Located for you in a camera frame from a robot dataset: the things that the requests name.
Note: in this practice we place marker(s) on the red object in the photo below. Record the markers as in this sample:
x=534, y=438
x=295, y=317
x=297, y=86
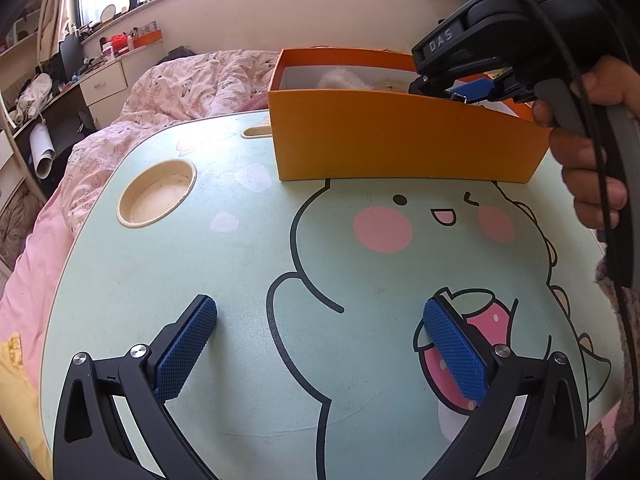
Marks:
x=118, y=44

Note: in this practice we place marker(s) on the grey cloth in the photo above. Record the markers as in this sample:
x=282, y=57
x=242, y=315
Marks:
x=181, y=55

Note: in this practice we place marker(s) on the cream bookshelf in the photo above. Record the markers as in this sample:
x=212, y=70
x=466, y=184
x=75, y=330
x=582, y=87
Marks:
x=20, y=35

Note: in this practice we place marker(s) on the person's right forearm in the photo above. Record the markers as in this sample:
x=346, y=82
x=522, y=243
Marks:
x=612, y=360

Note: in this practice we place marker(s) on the white drawer cabinet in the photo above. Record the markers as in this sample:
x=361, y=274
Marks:
x=105, y=82

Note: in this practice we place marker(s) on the pink floral quilt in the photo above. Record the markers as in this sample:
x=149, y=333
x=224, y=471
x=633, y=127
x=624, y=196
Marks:
x=165, y=90

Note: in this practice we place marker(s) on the white fluffy scrunchie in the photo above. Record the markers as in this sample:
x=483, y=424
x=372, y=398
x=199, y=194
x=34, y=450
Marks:
x=342, y=80

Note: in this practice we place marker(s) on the beige curtain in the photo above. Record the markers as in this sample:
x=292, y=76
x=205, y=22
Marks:
x=55, y=0

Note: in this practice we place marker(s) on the black monitor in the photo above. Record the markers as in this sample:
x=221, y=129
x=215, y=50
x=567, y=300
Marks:
x=71, y=57

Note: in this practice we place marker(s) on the white paper roll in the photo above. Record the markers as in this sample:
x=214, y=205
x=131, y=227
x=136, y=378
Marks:
x=42, y=152

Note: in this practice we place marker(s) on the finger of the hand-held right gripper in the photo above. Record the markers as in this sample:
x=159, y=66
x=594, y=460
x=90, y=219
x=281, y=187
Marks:
x=430, y=86
x=472, y=90

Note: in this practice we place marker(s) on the pink bedsheet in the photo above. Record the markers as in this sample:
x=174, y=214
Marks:
x=30, y=270

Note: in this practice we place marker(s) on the orange tray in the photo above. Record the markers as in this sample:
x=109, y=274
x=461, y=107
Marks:
x=149, y=39

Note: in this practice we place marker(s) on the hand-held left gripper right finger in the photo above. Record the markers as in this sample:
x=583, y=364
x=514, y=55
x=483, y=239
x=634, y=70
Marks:
x=455, y=355

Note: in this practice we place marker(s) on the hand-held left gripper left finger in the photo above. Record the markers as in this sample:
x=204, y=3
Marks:
x=182, y=347

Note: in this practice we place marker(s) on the round table mirror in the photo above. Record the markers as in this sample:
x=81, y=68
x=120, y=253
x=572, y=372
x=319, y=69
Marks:
x=108, y=13

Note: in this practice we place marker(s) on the white clothes pile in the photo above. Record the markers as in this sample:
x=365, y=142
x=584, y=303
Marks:
x=32, y=95

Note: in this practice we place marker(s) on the person's right hand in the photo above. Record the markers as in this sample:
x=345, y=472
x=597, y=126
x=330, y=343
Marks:
x=580, y=170

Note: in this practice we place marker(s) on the orange cardboard box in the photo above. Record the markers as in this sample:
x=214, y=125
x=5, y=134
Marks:
x=375, y=135

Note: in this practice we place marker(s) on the yellow printed cloth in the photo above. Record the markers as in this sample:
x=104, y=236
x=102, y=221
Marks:
x=15, y=390

